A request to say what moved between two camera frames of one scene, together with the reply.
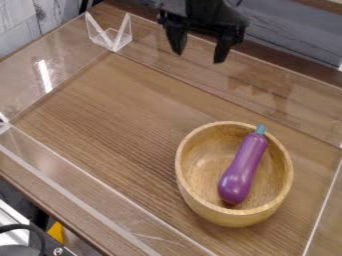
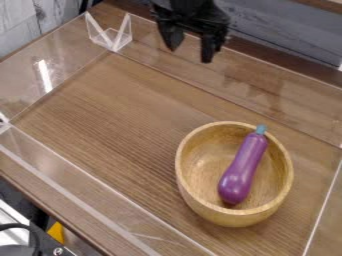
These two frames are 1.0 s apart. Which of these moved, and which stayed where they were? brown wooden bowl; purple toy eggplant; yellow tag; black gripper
Moved: black gripper
Stayed: yellow tag; purple toy eggplant; brown wooden bowl
